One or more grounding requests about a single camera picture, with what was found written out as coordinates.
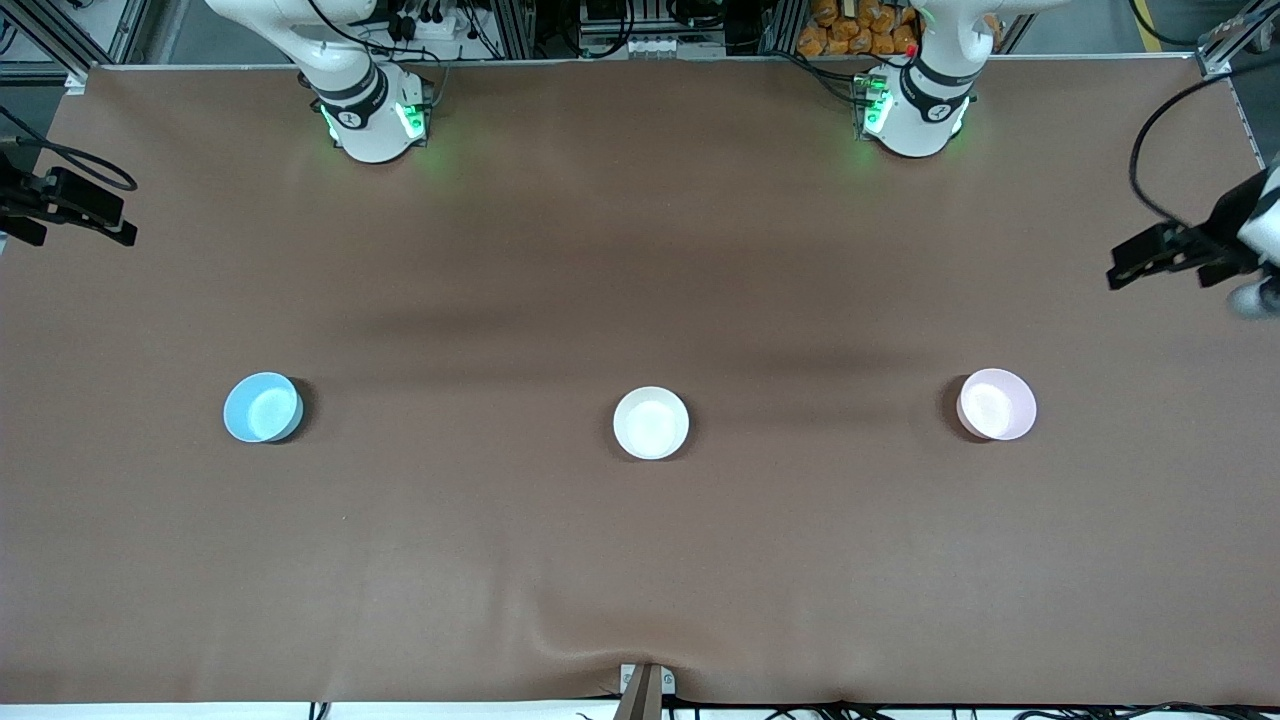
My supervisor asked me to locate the pink plastic bowl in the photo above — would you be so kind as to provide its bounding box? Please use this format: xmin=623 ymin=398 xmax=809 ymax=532
xmin=956 ymin=368 xmax=1038 ymax=442

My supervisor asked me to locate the light blue plastic bowl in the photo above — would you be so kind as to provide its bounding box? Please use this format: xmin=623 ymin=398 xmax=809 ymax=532
xmin=223 ymin=372 xmax=304 ymax=444

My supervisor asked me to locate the white plastic bowl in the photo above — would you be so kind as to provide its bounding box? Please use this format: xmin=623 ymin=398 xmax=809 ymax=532
xmin=613 ymin=386 xmax=691 ymax=461

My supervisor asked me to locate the orange snack packs pile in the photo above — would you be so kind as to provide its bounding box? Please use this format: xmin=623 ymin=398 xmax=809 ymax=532
xmin=797 ymin=0 xmax=921 ymax=58

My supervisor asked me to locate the white power strip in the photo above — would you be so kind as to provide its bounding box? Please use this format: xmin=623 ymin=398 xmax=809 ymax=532
xmin=385 ymin=8 xmax=473 ymax=43

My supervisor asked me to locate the brown table mat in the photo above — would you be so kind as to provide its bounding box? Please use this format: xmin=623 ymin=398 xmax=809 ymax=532
xmin=0 ymin=55 xmax=1280 ymax=707

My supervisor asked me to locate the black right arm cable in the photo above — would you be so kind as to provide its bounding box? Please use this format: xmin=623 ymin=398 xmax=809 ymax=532
xmin=0 ymin=105 xmax=138 ymax=193

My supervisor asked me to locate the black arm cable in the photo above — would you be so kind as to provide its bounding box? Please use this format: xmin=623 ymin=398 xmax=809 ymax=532
xmin=0 ymin=105 xmax=138 ymax=193
xmin=1129 ymin=72 xmax=1243 ymax=227

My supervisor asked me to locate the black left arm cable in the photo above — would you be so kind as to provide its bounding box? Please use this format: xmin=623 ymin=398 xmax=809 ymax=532
xmin=1129 ymin=72 xmax=1243 ymax=227

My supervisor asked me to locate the aluminium frame profile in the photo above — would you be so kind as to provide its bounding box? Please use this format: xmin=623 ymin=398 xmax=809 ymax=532
xmin=0 ymin=0 xmax=101 ymax=93
xmin=1195 ymin=0 xmax=1280 ymax=77

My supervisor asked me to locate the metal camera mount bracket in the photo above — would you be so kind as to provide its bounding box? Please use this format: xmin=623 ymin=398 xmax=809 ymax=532
xmin=614 ymin=662 xmax=677 ymax=720

